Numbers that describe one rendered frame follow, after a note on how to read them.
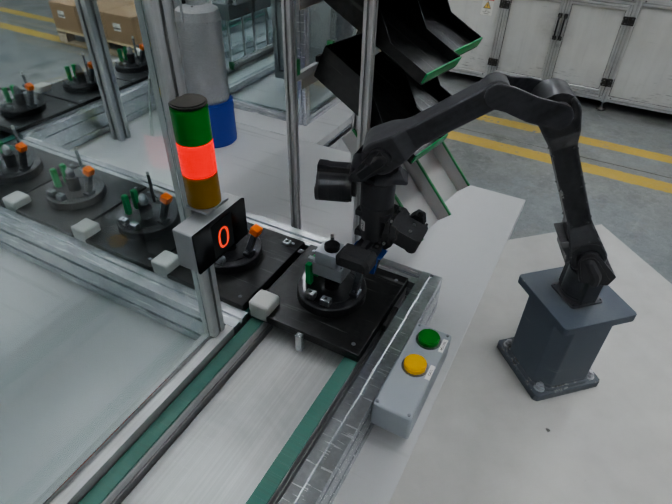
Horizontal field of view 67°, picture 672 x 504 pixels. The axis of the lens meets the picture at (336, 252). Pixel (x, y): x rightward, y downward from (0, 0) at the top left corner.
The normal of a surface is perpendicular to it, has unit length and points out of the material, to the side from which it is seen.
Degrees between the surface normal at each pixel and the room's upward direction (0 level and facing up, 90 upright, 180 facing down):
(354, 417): 0
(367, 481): 0
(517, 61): 90
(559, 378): 90
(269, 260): 0
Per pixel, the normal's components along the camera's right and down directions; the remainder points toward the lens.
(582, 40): -0.49, 0.54
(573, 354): 0.27, 0.61
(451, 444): 0.02, -0.78
